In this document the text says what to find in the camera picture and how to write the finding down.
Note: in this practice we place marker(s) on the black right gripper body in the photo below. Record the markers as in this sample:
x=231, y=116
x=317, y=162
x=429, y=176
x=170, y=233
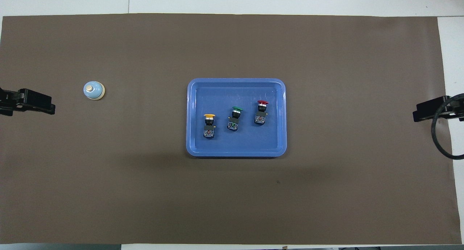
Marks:
x=458, y=110

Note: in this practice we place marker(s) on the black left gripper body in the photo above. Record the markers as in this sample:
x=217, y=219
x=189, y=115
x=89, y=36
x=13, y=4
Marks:
x=9, y=101

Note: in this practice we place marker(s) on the red push button switch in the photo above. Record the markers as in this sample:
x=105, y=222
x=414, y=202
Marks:
x=260, y=119

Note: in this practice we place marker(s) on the yellow push button switch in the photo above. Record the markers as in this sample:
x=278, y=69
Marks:
x=209, y=133

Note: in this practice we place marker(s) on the green push button switch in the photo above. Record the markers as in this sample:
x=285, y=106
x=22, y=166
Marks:
x=233, y=125

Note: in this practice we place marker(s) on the light blue service bell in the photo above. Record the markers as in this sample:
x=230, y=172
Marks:
x=92, y=90

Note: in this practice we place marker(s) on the blue plastic tray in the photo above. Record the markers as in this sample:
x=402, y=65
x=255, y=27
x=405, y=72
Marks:
x=246, y=141

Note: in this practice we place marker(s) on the brown table mat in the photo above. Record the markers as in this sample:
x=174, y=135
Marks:
x=145, y=177

